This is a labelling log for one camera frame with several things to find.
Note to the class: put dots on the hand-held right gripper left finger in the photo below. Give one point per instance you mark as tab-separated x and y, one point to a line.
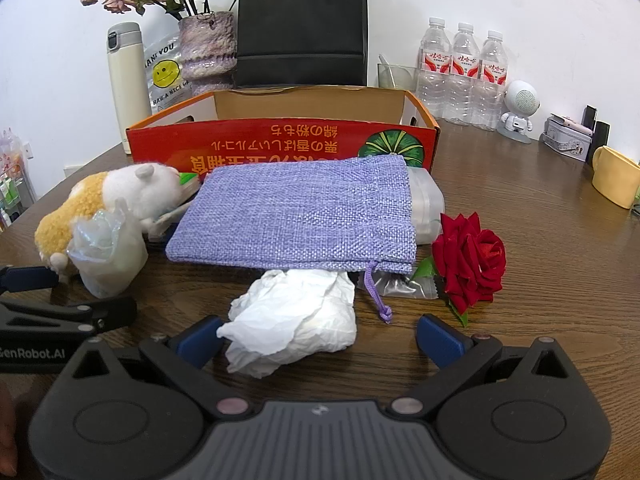
200	341

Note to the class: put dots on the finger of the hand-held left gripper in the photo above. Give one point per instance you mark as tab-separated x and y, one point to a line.
65	316
32	279

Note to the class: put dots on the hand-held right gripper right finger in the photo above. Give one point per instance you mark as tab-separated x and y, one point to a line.
440	341

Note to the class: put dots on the small clear plastic bag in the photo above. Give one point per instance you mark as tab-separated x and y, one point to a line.
400	285

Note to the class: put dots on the white plastic items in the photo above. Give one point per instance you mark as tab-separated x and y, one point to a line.
290	320

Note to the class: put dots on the plush hamster toy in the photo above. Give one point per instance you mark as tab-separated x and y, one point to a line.
120	185

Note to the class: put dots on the translucent plastic container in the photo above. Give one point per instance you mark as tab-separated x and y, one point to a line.
425	210

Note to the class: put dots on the orange cardboard box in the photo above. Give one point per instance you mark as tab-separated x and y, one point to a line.
240	140

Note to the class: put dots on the wooden desktop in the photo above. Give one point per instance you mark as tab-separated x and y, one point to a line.
525	285

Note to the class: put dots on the colourful packets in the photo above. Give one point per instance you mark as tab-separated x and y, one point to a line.
11	175

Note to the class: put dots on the cream thermos bottle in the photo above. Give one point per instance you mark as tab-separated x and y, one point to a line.
127	85

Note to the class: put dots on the grey tin box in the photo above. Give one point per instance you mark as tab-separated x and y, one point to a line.
565	140

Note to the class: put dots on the yellow mug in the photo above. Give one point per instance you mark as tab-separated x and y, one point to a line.
617	177

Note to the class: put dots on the clear smiley plastic bag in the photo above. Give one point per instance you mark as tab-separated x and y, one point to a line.
165	75

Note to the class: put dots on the white robot figure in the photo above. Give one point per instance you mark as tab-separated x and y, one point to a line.
520	105

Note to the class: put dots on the tall black box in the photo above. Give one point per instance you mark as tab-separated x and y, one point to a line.
601	137

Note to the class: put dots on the clear water bottle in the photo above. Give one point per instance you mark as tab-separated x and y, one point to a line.
434	75
464	80
491	85

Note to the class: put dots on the glass cup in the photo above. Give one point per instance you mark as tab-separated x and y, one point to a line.
397	77

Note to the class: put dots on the small black box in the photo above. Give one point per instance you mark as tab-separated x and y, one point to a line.
591	116

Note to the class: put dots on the purple mottled vase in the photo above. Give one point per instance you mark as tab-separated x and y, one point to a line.
207	45

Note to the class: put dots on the black paper bag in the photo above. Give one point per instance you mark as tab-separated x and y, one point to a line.
300	20

